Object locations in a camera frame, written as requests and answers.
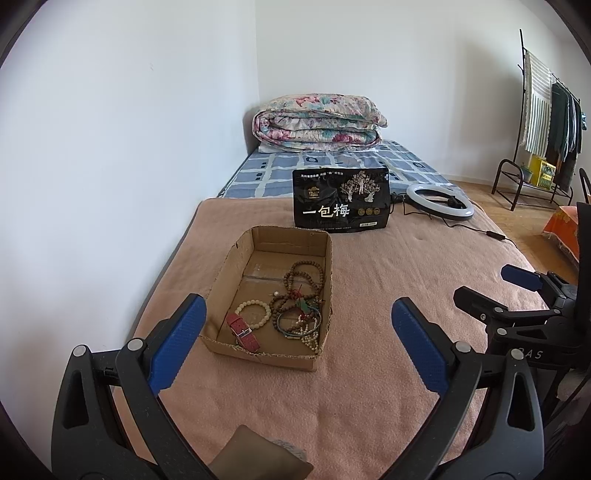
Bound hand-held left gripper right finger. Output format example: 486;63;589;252
388;296;548;480

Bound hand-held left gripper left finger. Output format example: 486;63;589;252
51;293;208;480

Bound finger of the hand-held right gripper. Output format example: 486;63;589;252
453;285;561;326
501;264;555;294

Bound white bead bracelet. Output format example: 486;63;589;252
234;299;272;330

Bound cardboard box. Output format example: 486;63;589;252
198;225;334;373

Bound long wooden bead necklace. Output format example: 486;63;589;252
269;260;326;335

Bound blue bangle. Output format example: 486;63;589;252
276;308;322;337

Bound red string charm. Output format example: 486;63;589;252
274;285;324;308

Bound yellow box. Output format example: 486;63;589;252
529;154;558;188

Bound black clothes rack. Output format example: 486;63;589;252
491;29;591;213

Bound black light stand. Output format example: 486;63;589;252
390;193;458;217

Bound brown cloth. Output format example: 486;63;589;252
208;425;311;480

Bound dark hanging clothes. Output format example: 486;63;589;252
545;80;583;162

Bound black snack bag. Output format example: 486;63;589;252
292;166;391;234

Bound striped hanging cloth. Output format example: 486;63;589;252
523;50;553;153

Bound blue checked bed sheet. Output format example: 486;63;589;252
217;140;451;199

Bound floral folded quilt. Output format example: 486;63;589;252
252;93;389;154

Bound black cable with controller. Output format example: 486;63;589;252
443;217;522;252

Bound red leather watch strap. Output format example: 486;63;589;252
226;312;260;354

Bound white ring light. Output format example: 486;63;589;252
406;183;475;220

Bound cream bead string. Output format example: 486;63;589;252
295;318;322;355

